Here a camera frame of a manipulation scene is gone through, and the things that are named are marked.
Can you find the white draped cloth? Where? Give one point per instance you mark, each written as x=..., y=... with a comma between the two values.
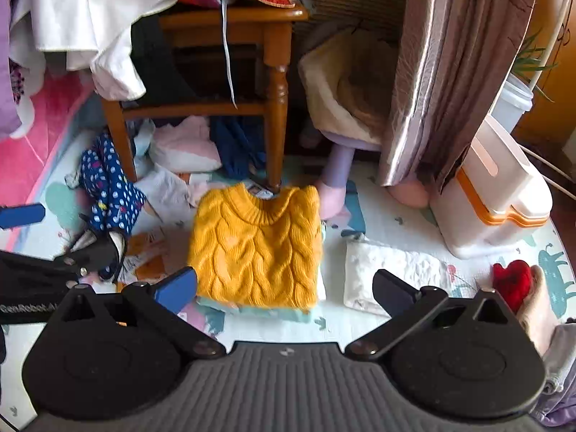
x=90, y=9

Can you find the pinkish brown curtain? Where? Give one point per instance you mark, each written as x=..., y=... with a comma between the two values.
x=450, y=76

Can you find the cream plush pet bed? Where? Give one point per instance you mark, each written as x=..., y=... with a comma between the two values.
x=333, y=94

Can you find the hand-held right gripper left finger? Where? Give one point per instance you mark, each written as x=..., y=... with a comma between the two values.
x=175, y=288

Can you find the wooden cabinet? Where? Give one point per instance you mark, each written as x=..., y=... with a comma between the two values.
x=553, y=76

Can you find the purple garment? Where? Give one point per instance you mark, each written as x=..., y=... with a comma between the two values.
x=560, y=378

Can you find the green potted plant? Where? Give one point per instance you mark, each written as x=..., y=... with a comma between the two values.
x=533, y=60

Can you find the purple post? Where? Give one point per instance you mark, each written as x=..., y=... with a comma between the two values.
x=339, y=166

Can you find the pink white garment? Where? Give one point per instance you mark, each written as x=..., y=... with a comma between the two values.
x=184, y=148

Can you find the white folded cloth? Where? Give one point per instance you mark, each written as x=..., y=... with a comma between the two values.
x=391, y=274

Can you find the yellow knit sweater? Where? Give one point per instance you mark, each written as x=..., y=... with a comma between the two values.
x=256, y=252

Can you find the wooden chair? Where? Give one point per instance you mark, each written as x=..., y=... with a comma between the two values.
x=276, y=99

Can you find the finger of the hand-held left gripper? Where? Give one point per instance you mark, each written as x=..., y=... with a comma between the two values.
x=22, y=217
x=96, y=256

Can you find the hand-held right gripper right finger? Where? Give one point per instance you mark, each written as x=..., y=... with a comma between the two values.
x=391, y=292

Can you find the purple hanging cloth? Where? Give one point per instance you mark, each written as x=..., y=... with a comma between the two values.
x=6, y=54

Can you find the blue polka dot garment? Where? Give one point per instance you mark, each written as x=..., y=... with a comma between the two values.
x=112, y=189

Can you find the red garment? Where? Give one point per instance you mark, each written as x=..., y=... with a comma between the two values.
x=513, y=283

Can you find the white orange-rimmed storage box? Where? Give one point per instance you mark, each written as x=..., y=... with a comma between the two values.
x=495, y=198

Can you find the black hanging cloth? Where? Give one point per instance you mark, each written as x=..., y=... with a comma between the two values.
x=157, y=63

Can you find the dark blue garment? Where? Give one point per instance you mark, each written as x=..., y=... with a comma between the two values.
x=238, y=148

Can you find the orange paper tag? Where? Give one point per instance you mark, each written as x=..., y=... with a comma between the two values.
x=153, y=270
x=150, y=239

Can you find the white plastic bucket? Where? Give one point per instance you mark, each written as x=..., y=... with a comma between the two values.
x=513, y=103

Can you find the greyish white knit cloth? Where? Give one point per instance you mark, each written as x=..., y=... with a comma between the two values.
x=166, y=191

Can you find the pale pink beige garment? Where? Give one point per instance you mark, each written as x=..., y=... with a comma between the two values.
x=540, y=306

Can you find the pink blanket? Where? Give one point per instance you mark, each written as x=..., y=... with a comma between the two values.
x=36, y=157

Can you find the white pole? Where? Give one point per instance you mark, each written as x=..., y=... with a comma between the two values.
x=551, y=31

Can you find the pink plush item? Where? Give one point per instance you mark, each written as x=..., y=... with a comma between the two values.
x=332, y=202
x=409, y=191

